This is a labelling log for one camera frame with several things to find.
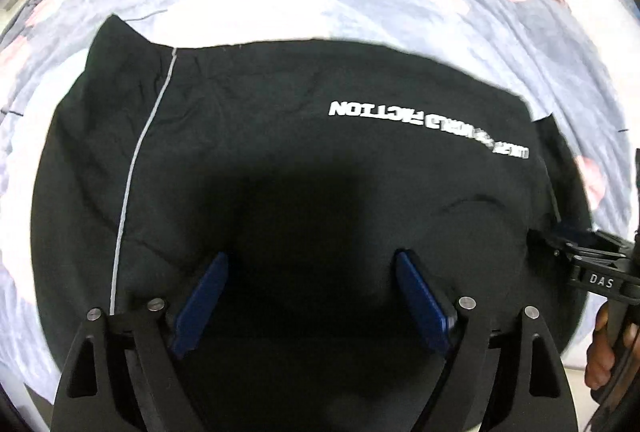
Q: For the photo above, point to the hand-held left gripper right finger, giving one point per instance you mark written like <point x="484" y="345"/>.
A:
<point x="421" y="302"/>

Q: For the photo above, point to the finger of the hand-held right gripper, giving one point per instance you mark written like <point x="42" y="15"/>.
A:
<point x="580" y="234"/>
<point x="552" y="244"/>

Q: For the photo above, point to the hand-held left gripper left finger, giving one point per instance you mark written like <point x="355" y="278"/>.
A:
<point x="204" y="304"/>

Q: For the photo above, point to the black garment with white piping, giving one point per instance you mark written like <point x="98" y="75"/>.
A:
<point x="300" y="137"/>

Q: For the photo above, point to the person's right hand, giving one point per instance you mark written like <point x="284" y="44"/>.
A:
<point x="599" y="352"/>

